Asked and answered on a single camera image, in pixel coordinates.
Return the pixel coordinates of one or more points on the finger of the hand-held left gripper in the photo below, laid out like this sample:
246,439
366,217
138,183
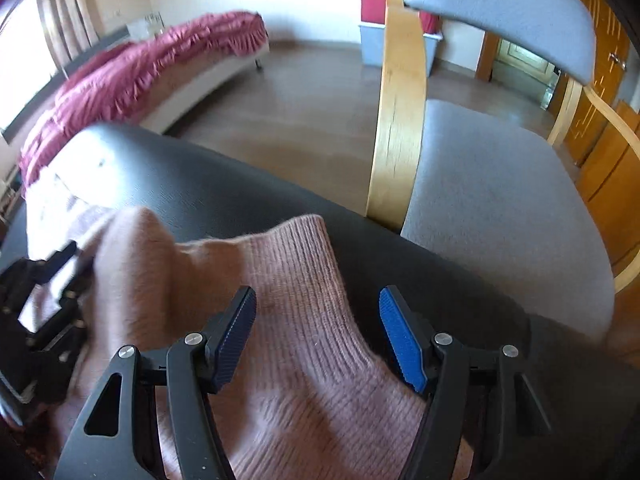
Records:
57,260

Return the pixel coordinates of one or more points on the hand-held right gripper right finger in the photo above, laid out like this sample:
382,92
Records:
402,340

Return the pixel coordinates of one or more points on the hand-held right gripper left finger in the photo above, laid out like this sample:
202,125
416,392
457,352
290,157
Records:
232,340

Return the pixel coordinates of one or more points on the pink knit sweater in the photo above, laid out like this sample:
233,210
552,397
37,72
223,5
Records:
300,360

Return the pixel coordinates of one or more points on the grey cushioned wooden armchair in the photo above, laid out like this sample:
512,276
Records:
500,185

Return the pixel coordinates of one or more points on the beige curtain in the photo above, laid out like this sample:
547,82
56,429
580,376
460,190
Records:
65,15

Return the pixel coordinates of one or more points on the wooden wardrobe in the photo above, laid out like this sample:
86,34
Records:
615,170

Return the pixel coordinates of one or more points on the grey-blue plastic storage bin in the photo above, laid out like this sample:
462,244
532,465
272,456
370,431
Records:
372,47

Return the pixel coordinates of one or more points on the red fabric storage box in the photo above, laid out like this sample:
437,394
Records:
372,5

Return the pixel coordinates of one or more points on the wooden panel door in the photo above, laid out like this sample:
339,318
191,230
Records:
600,60

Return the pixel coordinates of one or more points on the white bed frame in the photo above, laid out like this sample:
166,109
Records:
210,90

